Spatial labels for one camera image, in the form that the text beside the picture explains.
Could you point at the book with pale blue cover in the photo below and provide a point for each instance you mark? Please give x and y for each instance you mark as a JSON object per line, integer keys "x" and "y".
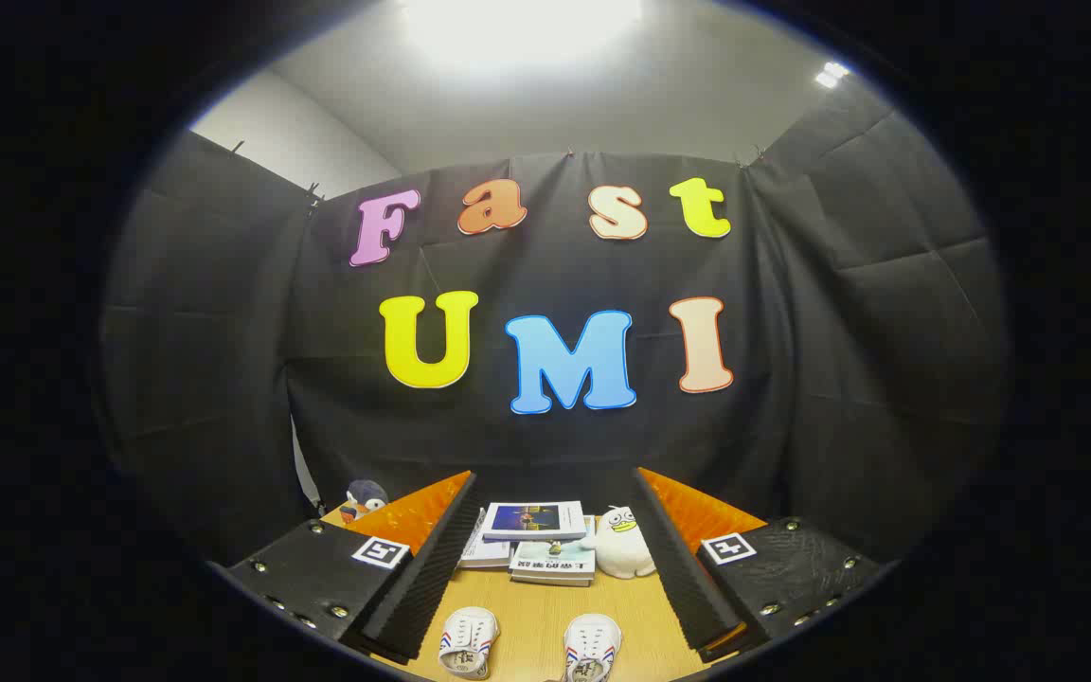
{"x": 550, "y": 561}

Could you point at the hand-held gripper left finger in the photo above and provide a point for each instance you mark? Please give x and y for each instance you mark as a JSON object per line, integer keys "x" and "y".
{"x": 432, "y": 578}

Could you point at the small ceiling spotlight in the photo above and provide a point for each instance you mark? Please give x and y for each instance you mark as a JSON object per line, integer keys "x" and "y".
{"x": 830, "y": 74}

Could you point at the book with dark blue picture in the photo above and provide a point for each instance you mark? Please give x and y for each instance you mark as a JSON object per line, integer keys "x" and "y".
{"x": 531, "y": 519}

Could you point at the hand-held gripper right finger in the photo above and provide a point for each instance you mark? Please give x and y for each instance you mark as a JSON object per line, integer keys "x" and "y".
{"x": 683, "y": 578}

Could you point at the plain white book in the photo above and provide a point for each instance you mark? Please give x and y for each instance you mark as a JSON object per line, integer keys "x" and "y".
{"x": 484, "y": 552}

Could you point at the large ceiling light panel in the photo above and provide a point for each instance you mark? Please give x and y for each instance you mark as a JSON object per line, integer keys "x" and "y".
{"x": 522, "y": 28}

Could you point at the white canvas shoe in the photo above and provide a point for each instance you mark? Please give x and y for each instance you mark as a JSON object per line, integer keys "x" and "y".
{"x": 593, "y": 649}
{"x": 467, "y": 644}

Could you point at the grey penguin plush toy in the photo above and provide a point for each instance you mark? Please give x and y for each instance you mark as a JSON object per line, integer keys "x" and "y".
{"x": 366, "y": 493}

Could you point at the white duck plush toy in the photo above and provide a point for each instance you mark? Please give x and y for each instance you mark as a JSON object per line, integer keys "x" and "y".
{"x": 623, "y": 554}

